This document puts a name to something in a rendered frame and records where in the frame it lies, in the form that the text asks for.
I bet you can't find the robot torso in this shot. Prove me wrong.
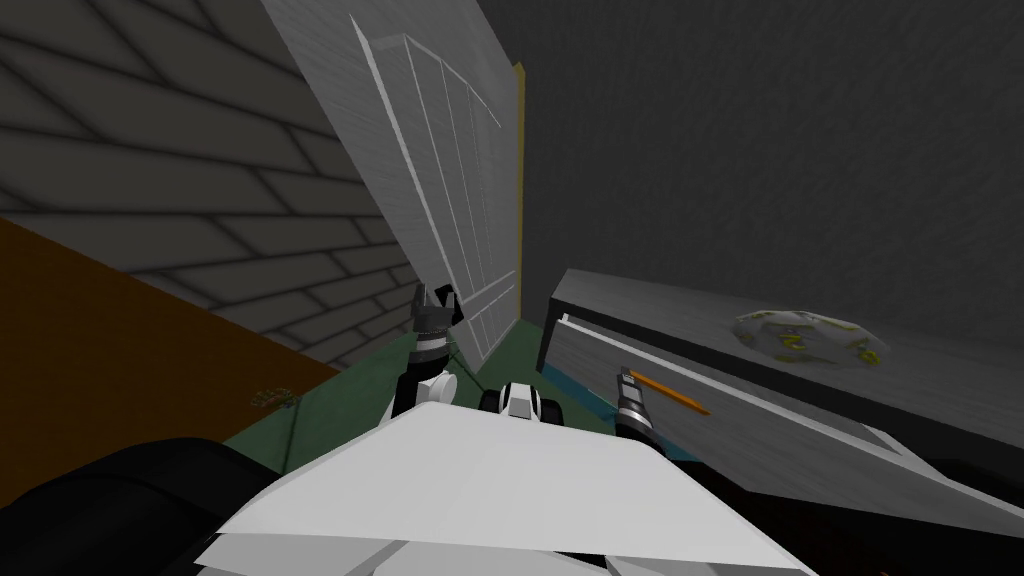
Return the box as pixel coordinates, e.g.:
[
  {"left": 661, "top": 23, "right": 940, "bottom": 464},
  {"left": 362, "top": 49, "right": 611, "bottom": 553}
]
[{"left": 194, "top": 381, "right": 819, "bottom": 576}]

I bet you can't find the grey bowl with yellow pattern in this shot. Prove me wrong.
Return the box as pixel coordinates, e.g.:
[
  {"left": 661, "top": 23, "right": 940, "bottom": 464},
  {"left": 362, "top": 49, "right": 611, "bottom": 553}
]
[{"left": 733, "top": 307, "right": 892, "bottom": 372}]

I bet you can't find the orange bar handle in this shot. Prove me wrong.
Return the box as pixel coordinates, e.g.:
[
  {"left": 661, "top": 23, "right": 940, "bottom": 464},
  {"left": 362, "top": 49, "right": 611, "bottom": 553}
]
[{"left": 629, "top": 369, "right": 713, "bottom": 417}]

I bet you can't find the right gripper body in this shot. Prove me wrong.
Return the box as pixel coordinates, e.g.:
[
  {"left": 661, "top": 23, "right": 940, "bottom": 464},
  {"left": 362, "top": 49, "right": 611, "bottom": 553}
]
[{"left": 614, "top": 366, "right": 646, "bottom": 407}]

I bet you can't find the grey cabinet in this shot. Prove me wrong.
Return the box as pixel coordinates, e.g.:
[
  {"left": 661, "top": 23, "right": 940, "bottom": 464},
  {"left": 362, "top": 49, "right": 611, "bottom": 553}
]
[{"left": 534, "top": 267, "right": 1024, "bottom": 539}]

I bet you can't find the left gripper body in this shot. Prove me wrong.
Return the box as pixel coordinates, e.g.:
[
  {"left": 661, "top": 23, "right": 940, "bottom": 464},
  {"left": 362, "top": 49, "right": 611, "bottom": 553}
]
[{"left": 411, "top": 307, "right": 455, "bottom": 341}]

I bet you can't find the grey drawer front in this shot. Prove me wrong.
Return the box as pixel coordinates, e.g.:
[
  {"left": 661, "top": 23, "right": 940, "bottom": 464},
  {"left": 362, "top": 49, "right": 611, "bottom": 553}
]
[{"left": 543, "top": 315, "right": 1024, "bottom": 539}]

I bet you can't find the grey panelled door leaf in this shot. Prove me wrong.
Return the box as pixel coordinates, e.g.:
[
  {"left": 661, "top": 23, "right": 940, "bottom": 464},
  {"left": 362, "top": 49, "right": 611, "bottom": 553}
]
[{"left": 259, "top": 0, "right": 526, "bottom": 375}]

